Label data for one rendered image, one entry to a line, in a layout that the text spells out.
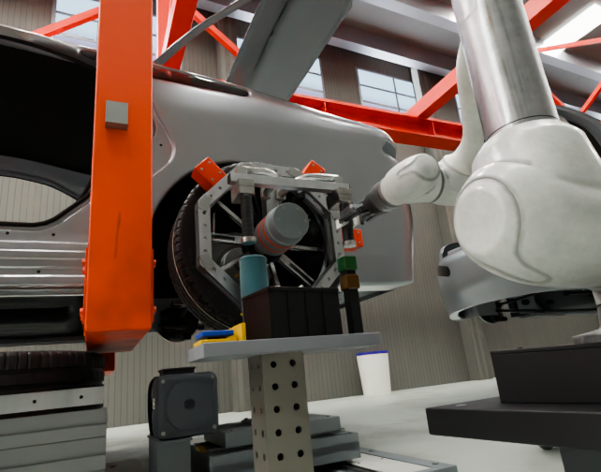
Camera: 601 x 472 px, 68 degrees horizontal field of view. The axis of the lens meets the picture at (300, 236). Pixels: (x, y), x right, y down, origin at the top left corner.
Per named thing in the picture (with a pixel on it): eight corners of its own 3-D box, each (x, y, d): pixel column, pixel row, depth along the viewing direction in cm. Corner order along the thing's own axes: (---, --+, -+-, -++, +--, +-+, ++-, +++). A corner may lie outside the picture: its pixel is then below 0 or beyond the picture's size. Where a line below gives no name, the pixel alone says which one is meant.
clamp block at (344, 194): (340, 211, 157) (338, 197, 158) (353, 201, 149) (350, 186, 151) (327, 210, 155) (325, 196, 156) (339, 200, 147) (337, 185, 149)
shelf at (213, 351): (347, 350, 123) (345, 339, 124) (382, 344, 108) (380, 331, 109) (187, 362, 105) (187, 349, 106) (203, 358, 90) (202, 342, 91)
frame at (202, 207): (344, 311, 167) (327, 178, 183) (352, 308, 161) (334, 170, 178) (197, 317, 145) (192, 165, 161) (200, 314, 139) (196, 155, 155)
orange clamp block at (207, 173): (221, 183, 165) (203, 165, 164) (227, 173, 158) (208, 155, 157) (208, 194, 161) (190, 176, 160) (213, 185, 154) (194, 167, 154)
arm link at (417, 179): (380, 207, 121) (419, 210, 126) (417, 184, 107) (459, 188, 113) (374, 170, 124) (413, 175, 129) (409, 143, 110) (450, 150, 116)
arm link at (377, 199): (409, 207, 125) (397, 214, 130) (403, 177, 128) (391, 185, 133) (382, 204, 121) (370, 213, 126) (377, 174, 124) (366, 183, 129)
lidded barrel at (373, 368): (381, 392, 679) (375, 352, 697) (401, 392, 638) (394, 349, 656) (354, 396, 659) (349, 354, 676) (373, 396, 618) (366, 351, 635)
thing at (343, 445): (315, 449, 179) (312, 422, 182) (361, 460, 148) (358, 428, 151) (187, 472, 158) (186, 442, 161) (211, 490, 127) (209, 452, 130)
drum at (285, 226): (288, 258, 165) (285, 222, 169) (314, 241, 147) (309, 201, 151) (252, 258, 159) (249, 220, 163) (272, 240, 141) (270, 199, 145)
